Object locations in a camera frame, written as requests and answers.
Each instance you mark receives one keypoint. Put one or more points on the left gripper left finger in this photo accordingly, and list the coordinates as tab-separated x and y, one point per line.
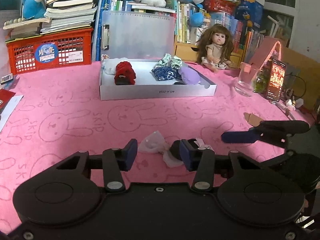
115	160

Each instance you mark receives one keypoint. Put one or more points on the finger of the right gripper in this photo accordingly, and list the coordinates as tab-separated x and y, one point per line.
277	132
240	137

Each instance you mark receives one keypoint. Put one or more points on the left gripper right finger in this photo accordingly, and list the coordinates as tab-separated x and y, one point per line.
200	161

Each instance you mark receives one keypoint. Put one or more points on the brown cardboard piece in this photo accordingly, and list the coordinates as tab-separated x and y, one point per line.
252	119

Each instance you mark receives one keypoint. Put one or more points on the clear glass mug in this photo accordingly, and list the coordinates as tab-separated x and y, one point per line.
246	80

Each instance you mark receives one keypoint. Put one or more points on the smartphone with lit screen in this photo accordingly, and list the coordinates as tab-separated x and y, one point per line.
276	80

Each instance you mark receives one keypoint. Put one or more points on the pink bunny blanket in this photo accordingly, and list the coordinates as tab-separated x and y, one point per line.
61	113

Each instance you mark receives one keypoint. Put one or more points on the white shallow cardboard box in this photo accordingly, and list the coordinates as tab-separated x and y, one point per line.
146	86

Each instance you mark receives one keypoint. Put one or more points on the pink phone stand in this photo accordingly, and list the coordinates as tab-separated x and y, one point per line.
268	48

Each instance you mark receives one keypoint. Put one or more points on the brown-haired baby doll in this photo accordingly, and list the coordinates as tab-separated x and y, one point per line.
214	48

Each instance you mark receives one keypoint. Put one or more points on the row of upright books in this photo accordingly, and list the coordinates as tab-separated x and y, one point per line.
242	34

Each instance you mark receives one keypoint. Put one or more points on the blue patterned scrunchie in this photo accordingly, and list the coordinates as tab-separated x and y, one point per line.
165	73

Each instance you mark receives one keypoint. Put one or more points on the wooden drawer organizer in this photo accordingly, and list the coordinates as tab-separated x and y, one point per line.
188	52

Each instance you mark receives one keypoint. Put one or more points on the green striped scrunchie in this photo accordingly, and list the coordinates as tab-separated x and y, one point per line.
169	61

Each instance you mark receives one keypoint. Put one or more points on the blue cardboard box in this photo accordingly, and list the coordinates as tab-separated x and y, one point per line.
249	11

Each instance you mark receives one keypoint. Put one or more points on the translucent clipboard folder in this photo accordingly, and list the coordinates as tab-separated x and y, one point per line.
136	35

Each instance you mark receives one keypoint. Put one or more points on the red booklet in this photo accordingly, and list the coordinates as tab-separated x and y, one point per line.
5	96

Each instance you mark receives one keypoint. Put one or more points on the red plastic crate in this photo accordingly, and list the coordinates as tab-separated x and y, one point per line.
55	50

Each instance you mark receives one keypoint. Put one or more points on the small dark card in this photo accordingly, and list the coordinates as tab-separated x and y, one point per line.
7	78

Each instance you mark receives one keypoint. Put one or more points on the stack of books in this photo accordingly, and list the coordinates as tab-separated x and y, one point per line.
60	15

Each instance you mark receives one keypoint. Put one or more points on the blue white plush left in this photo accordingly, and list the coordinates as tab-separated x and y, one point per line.
33	9

